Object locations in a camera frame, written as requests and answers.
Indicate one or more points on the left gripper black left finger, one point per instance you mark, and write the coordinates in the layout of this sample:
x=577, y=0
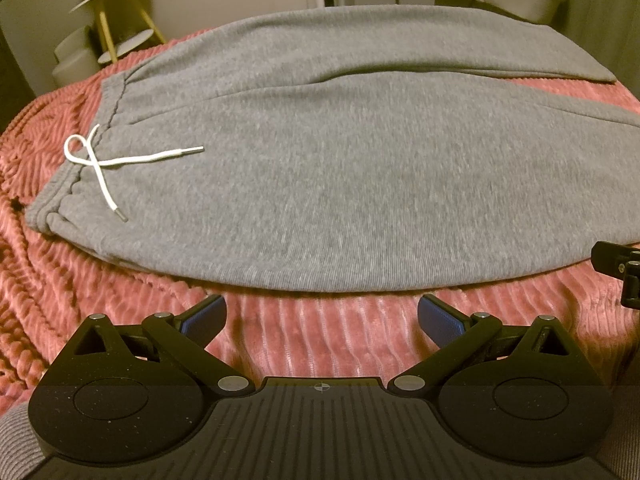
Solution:
x=118, y=394

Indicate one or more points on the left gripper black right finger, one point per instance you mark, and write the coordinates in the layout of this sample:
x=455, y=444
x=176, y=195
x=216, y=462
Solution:
x=525, y=395

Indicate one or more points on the grey sweatpants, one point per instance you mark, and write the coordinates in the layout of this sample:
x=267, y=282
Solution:
x=353, y=149

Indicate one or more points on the pink ribbed blanket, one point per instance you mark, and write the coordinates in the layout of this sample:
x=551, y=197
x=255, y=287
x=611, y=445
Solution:
x=48, y=287

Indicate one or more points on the white cylindrical container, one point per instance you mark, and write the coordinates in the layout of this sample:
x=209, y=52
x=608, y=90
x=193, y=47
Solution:
x=76, y=58

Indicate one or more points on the gold tiered side table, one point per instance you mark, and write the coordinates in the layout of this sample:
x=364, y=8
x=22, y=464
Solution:
x=122, y=26

